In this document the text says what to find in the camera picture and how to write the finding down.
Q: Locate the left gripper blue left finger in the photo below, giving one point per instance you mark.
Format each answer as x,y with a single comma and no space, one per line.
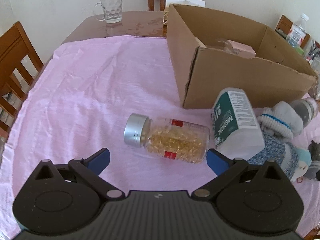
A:
87,172

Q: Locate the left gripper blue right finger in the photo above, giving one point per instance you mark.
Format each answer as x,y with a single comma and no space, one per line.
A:
227,171

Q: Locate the white green medical bottle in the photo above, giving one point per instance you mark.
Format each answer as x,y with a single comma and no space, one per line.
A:
236,131

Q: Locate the blue white knitted sock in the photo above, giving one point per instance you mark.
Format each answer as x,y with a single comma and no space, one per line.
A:
283,153

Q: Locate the capsule bottle silver cap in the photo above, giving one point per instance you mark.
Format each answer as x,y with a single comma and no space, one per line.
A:
168,138

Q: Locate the white sock blue stripe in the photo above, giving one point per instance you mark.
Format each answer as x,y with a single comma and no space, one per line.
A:
281,121

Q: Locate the light blue plush toy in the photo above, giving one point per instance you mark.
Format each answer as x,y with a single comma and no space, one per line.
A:
304,161

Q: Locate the clear jar of black clips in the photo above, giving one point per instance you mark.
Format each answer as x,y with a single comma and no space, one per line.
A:
313,170

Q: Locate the brown cardboard box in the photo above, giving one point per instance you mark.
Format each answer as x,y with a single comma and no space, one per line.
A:
204,62

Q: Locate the pink small carton box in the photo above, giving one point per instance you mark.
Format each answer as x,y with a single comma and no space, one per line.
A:
242,50

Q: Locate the wooden chair at left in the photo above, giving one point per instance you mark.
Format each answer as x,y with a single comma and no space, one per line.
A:
15,46

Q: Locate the wooden chair at right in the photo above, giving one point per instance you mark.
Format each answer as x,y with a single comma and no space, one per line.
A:
284,26

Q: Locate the clear plastic water bottle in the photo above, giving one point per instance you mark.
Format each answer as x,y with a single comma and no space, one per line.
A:
297,31

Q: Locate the clear glass mug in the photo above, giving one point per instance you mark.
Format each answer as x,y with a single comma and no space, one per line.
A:
112,11

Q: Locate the tissue box with white tissue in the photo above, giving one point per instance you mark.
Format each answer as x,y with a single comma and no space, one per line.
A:
197,3

